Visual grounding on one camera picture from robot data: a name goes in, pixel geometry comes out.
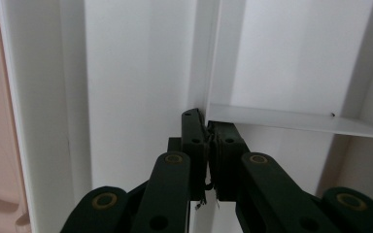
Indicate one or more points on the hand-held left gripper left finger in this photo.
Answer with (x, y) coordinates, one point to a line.
(192, 136)

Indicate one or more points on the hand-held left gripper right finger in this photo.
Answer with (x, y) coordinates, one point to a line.
(228, 142)

